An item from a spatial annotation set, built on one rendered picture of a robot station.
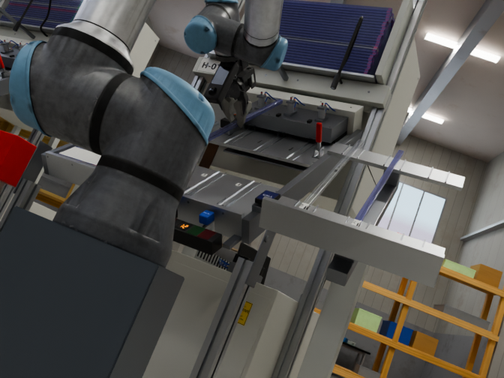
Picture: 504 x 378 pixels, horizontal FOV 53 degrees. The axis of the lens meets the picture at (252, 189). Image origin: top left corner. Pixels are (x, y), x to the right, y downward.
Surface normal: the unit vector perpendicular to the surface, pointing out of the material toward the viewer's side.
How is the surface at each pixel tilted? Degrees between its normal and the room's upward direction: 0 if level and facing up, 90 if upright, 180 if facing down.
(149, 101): 85
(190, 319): 90
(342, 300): 90
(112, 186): 72
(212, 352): 90
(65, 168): 134
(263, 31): 153
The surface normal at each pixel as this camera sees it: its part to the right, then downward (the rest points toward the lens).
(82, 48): 0.23, -0.11
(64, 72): 0.04, -0.22
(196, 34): -0.33, 0.62
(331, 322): -0.25, -0.32
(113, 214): 0.25, -0.43
